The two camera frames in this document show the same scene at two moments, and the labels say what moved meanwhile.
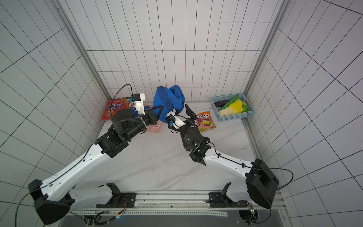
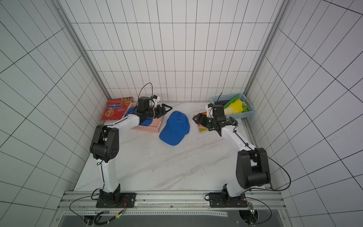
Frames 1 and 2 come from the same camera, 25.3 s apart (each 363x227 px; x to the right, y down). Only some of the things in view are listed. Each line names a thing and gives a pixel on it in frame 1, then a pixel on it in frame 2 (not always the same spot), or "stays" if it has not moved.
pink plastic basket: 152,128 stays
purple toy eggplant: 220,103 stays
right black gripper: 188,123 -> 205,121
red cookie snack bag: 113,105 stays
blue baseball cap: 172,99 -> 177,126
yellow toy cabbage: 236,107 stays
